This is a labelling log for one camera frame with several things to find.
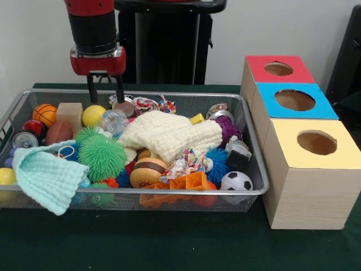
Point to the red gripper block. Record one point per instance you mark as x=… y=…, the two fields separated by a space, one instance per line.
x=97 y=63

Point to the yellow ball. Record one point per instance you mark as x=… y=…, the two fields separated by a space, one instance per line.
x=93 y=116

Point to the cream yellow cloth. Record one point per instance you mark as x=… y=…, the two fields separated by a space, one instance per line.
x=169 y=135

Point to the mint green cloth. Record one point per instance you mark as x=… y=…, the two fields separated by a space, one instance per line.
x=48 y=180

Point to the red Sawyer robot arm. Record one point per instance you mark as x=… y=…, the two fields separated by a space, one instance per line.
x=90 y=25

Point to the clear shallow bin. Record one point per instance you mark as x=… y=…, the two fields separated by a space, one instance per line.
x=186 y=101

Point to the wooden box with three holes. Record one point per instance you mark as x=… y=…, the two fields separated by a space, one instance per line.
x=304 y=197

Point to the pale wooden block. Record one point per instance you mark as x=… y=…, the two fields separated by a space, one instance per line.
x=70 y=114

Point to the small orange basketball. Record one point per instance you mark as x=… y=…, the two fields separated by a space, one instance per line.
x=45 y=114

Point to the small green spiky ball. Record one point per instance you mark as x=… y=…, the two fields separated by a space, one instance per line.
x=102 y=157

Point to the toy burger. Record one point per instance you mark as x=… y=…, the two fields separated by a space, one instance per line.
x=148 y=173

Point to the colourful dotted packet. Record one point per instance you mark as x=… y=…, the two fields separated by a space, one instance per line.
x=186 y=164

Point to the orange plastic toy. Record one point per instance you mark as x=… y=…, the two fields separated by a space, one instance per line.
x=180 y=186

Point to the black and white soccer ball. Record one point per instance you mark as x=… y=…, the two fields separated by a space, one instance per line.
x=237 y=182

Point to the dark green table cloth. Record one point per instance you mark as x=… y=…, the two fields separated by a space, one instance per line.
x=169 y=243

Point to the black stand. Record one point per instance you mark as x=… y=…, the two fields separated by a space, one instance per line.
x=350 y=68

